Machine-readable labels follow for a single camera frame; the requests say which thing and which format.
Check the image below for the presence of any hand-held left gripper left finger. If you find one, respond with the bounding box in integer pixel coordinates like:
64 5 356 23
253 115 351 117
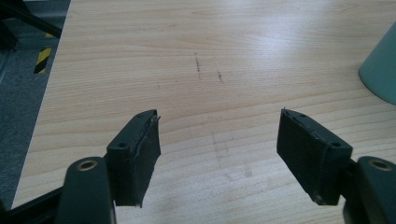
106 108 162 208

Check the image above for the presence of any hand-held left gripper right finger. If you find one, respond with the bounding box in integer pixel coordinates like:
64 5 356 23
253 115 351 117
276 107 354 206

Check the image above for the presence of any pale green cup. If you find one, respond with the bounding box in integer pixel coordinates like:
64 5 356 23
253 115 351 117
358 21 396 106

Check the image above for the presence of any yellow black hazard tape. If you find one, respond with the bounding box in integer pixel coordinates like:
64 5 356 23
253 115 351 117
33 32 56 75

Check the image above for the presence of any black metal stand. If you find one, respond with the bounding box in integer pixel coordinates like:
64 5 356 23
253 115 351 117
0 0 64 50

